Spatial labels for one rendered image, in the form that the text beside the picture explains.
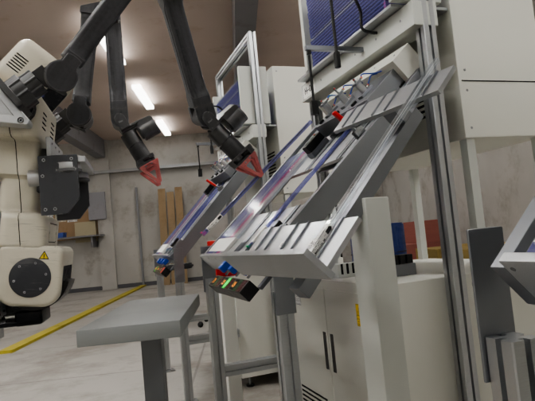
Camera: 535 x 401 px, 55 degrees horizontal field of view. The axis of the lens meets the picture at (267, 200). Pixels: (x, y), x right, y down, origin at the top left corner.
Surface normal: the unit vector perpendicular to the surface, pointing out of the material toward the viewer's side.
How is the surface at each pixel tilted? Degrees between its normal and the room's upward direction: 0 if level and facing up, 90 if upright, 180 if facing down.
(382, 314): 90
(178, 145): 90
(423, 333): 90
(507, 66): 90
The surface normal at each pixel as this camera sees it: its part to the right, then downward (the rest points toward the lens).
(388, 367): 0.45, -0.11
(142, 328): 0.06, -0.07
